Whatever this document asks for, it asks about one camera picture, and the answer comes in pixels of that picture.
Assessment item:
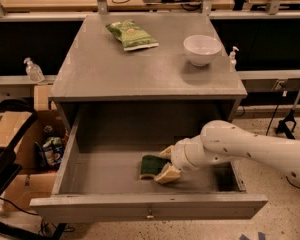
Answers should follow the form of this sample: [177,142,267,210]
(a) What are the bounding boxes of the white ceramic bowl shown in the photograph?
[183,35,222,66]

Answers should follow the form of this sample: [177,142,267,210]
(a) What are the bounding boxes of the clear sanitizer pump bottle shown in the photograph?
[24,57,45,83]

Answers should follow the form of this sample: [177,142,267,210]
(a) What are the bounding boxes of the green and yellow sponge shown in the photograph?
[139,155,169,179]

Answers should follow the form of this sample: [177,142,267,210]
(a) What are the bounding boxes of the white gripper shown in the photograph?
[154,136,211,184]

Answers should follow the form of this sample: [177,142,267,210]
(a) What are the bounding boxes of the open cardboard box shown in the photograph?
[0,84,71,215]

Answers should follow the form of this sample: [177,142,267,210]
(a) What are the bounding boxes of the small white pump bottle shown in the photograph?
[229,46,239,67]

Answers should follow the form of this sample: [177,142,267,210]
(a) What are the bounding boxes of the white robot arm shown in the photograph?
[155,120,300,184]

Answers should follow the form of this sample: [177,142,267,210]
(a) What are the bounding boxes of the small metal drawer knob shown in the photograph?
[146,209,155,220]

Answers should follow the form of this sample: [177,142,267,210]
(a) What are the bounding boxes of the grey wooden cabinet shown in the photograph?
[48,13,249,132]

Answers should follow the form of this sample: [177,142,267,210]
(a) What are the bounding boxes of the black stand with cables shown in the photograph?
[266,80,300,139]

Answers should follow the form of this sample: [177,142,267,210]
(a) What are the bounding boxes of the black chair frame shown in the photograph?
[0,95,37,195]

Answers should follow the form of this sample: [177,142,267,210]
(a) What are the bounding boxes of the snack packages in box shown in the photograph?
[35,125,69,170]

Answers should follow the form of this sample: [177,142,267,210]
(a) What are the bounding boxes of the open grey top drawer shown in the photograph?
[30,101,267,223]

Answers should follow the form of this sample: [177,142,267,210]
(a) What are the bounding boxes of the green chip bag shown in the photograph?
[106,20,159,51]

